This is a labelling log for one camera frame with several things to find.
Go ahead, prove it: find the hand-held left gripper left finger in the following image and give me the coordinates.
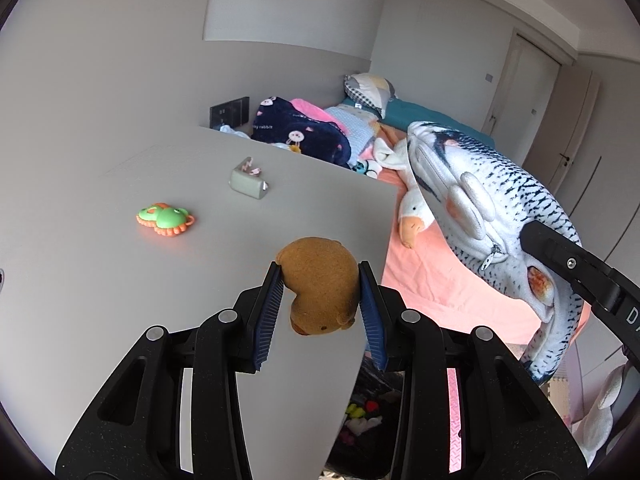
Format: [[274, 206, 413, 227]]
[[55, 261, 285, 480]]

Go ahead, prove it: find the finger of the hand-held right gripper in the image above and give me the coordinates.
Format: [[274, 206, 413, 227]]
[[519, 219, 627, 314]]

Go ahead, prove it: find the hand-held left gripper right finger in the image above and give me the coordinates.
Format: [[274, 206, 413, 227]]
[[357, 261, 587, 480]]

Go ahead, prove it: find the black storage basket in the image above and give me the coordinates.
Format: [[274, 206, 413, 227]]
[[320, 345, 407, 480]]

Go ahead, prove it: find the brown plush toy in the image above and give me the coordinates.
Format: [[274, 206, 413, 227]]
[[276, 236, 362, 337]]

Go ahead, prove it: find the grey scaled fish plush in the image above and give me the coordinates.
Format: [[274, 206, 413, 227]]
[[406, 120, 591, 386]]

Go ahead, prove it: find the person's right hand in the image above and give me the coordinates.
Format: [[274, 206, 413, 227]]
[[571, 359, 640, 467]]

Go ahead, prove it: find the pink bed sheet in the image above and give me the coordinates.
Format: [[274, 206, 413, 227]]
[[370, 122, 556, 346]]

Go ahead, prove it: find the white wardrobe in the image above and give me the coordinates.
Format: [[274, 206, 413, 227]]
[[550, 67, 640, 286]]

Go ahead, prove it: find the white soft toy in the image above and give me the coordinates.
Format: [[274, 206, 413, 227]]
[[349, 417, 384, 437]]

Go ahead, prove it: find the white goose plush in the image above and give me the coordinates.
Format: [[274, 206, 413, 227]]
[[372, 137, 438, 250]]

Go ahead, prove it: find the pink foam floor mat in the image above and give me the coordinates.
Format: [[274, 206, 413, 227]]
[[445, 355, 608, 473]]

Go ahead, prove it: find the grey holder with pink cards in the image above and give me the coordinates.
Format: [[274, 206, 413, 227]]
[[230, 156, 271, 201]]

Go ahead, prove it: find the green orange crab toy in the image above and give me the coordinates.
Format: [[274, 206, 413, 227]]
[[136, 202, 196, 237]]

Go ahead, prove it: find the white room door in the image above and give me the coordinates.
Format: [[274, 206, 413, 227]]
[[500, 32, 576, 171]]

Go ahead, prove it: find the light blue blanket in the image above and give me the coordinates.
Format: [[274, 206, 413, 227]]
[[324, 105, 381, 161]]

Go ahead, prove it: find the navy printed blanket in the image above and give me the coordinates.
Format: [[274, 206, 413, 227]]
[[250, 96, 353, 167]]

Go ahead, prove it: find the teal pillow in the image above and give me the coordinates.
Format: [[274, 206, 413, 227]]
[[340, 97, 496, 148]]

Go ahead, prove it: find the pink blanket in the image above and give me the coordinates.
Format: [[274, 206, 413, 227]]
[[290, 98, 346, 133]]

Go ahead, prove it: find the patchwork pillow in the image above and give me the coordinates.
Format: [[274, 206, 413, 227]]
[[344, 73, 398, 118]]

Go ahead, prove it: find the black wall socket panel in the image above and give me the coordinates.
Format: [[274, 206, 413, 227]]
[[209, 96, 250, 128]]

